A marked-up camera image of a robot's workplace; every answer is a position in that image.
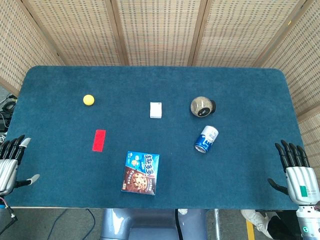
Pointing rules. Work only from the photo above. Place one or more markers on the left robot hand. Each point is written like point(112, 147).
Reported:
point(7, 167)

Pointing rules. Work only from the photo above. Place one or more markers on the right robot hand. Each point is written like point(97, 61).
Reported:
point(300, 180)

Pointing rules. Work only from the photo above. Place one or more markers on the red rectangular block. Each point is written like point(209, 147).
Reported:
point(99, 140)

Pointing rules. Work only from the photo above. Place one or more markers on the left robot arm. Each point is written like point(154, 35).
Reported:
point(3, 203)

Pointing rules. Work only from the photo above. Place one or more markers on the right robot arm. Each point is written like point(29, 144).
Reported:
point(308, 221)

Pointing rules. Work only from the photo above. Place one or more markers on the white shoe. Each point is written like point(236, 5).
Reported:
point(255, 218)

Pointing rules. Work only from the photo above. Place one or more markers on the metal table leg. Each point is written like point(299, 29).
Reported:
point(217, 224)

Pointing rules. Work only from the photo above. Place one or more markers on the blue white drink can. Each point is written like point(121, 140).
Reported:
point(206, 139)

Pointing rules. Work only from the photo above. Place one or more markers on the yellow ball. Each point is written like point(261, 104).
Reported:
point(88, 99)

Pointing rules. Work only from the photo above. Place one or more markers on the round glass spice jar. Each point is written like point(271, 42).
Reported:
point(202, 106)

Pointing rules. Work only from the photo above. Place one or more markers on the blue cookie box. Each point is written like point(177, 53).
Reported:
point(141, 173)

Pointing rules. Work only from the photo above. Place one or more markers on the blue cloth table cover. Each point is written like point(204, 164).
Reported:
point(160, 140)

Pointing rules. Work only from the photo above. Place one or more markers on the blue grey robot torso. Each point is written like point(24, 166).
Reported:
point(155, 223)

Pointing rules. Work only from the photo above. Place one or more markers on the white small box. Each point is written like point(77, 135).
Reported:
point(156, 110)

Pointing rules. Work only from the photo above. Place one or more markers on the woven bamboo folding screen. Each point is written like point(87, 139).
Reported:
point(160, 32)

